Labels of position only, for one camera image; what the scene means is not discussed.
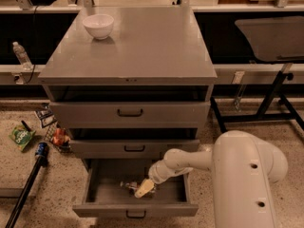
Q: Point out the black folding table stand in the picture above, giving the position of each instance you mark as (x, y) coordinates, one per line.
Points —
(261, 114)

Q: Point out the grey middle drawer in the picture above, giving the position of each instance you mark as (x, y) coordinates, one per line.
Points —
(128, 149)

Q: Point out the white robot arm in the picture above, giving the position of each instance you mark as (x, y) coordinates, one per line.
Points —
(242, 167)

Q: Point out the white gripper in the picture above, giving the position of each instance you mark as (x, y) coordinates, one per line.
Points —
(157, 175)

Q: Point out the grey metal drawer cabinet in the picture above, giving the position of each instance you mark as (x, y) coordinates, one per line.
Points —
(152, 55)

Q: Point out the grey open bottom drawer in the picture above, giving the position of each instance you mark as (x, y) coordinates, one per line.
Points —
(107, 197)

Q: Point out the upright water bottle on ledge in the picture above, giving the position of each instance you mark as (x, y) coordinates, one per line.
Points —
(22, 56)

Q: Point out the black marker on floor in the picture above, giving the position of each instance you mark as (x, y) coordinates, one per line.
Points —
(26, 126)

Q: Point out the dark snack packet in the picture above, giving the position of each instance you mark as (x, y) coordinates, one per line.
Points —
(45, 116)

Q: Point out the blue soda can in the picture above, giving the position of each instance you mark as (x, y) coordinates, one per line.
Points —
(41, 151)

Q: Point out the grey top drawer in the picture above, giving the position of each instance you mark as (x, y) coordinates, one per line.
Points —
(131, 115)

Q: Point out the orange snack packet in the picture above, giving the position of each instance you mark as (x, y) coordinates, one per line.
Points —
(60, 137)

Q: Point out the grey tray table top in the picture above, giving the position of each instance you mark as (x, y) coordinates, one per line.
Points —
(276, 39)

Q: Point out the black pole on floor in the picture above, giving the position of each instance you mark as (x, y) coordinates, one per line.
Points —
(40, 162)

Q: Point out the clear plastic water bottle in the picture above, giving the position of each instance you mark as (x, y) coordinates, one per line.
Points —
(133, 186)

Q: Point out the white ceramic bowl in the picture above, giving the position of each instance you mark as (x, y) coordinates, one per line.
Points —
(99, 26)

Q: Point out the green snack bag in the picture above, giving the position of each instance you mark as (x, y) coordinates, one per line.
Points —
(21, 136)

